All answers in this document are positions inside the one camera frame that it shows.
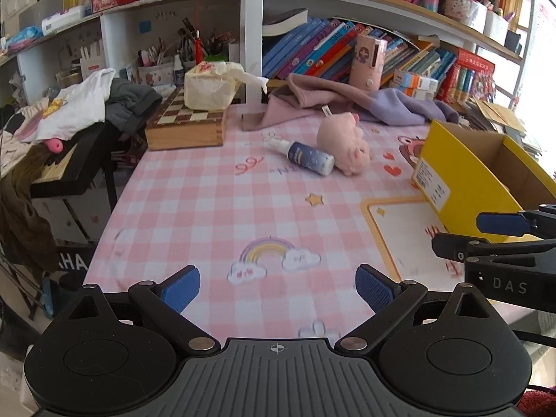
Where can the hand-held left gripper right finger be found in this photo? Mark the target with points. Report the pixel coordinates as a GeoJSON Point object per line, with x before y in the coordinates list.
{"type": "Point", "coordinates": [373, 290]}

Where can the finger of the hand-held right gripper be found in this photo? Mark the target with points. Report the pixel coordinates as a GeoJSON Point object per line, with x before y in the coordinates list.
{"type": "Point", "coordinates": [451, 246]}
{"type": "Point", "coordinates": [499, 222]}

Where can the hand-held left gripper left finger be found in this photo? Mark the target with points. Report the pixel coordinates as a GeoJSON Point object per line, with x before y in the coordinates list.
{"type": "Point", "coordinates": [180, 290]}

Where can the yellow cardboard box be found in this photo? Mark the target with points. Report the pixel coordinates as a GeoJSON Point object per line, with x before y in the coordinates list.
{"type": "Point", "coordinates": [460, 182]}

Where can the white storage container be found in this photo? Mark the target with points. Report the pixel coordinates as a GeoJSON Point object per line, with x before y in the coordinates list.
{"type": "Point", "coordinates": [495, 28]}

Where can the stack of books and papers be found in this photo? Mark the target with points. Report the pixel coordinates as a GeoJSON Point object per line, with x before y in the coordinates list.
{"type": "Point", "coordinates": [521, 139]}

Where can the brown paper envelope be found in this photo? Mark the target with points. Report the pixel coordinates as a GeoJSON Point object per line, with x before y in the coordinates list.
{"type": "Point", "coordinates": [499, 115]}

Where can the red fuzzy garment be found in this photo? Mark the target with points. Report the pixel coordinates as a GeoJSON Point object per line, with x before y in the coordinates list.
{"type": "Point", "coordinates": [538, 405]}

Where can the colourful paper figure decoration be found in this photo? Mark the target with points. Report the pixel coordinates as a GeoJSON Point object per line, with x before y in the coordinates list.
{"type": "Point", "coordinates": [480, 84]}

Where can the red thick book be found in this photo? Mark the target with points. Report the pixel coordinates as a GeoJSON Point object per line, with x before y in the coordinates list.
{"type": "Point", "coordinates": [451, 84]}

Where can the dark blue spray bottle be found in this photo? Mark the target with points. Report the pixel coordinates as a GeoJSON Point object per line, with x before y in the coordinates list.
{"type": "Point", "coordinates": [308, 156]}

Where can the orange and white small box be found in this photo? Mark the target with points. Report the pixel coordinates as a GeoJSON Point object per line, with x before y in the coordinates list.
{"type": "Point", "coordinates": [423, 94]}
{"type": "Point", "coordinates": [417, 80]}

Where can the pink plush pig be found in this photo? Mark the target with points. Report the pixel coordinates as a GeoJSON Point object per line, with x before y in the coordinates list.
{"type": "Point", "coordinates": [343, 139]}

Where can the wooden chess box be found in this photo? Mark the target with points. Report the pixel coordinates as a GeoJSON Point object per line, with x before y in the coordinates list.
{"type": "Point", "coordinates": [186, 132]}

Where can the large red dictionary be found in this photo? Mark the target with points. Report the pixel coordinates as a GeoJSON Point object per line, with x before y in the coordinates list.
{"type": "Point", "coordinates": [475, 61]}

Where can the black small box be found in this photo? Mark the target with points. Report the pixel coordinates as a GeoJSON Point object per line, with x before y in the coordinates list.
{"type": "Point", "coordinates": [512, 40]}

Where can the pink rounded toy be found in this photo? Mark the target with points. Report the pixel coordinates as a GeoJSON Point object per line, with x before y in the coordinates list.
{"type": "Point", "coordinates": [54, 145]}

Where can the grey garment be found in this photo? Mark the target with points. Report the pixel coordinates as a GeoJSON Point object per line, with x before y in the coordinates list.
{"type": "Point", "coordinates": [130, 104]}

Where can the pink cylindrical humidifier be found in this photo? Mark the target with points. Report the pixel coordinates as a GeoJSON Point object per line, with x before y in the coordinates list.
{"type": "Point", "coordinates": [367, 65]}

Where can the cream tissue pack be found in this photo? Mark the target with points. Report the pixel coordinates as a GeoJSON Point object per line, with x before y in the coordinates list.
{"type": "Point", "coordinates": [206, 91]}

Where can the pink and lilac fleece cloth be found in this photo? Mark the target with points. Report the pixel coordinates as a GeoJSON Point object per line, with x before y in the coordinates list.
{"type": "Point", "coordinates": [304, 95]}

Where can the white printed shirt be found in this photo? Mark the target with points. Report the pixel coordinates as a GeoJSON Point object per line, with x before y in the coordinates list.
{"type": "Point", "coordinates": [74, 108]}

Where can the floral pencil cup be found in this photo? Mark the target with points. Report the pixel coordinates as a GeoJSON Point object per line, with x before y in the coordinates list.
{"type": "Point", "coordinates": [462, 13]}

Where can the desk organiser with pens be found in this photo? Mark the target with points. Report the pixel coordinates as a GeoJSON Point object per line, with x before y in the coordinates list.
{"type": "Point", "coordinates": [154, 71]}

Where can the white paper cutout box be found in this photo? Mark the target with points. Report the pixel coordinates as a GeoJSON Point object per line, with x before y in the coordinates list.
{"type": "Point", "coordinates": [93, 61]}

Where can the row of blue picture books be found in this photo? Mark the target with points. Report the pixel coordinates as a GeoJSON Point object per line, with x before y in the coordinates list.
{"type": "Point", "coordinates": [304, 47]}

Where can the white bookshelf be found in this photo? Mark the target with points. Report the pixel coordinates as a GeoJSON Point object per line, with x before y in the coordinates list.
{"type": "Point", "coordinates": [253, 30]}

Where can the white rectangular pack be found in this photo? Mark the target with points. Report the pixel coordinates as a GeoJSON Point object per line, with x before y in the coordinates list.
{"type": "Point", "coordinates": [63, 21]}

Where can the blue and pink packet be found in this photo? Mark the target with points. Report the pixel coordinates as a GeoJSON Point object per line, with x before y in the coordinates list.
{"type": "Point", "coordinates": [24, 38]}

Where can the pink printed tin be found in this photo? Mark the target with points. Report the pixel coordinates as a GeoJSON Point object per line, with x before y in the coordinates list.
{"type": "Point", "coordinates": [103, 0]}

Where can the grey metal frame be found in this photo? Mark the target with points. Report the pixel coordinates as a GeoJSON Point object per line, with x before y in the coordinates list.
{"type": "Point", "coordinates": [21, 286]}

